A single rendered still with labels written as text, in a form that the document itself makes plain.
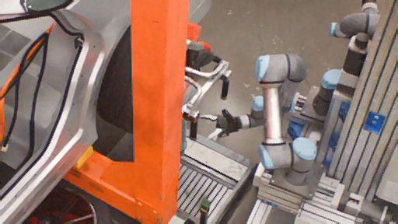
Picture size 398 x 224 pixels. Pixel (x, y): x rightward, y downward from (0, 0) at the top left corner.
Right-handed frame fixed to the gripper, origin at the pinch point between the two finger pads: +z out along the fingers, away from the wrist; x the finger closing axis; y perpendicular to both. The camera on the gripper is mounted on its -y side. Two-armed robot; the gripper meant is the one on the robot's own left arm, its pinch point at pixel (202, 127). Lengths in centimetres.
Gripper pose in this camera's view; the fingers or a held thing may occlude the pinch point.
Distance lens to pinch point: 374.7
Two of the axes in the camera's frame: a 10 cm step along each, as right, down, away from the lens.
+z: -9.8, 1.8, -1.3
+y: 0.1, 6.4, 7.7
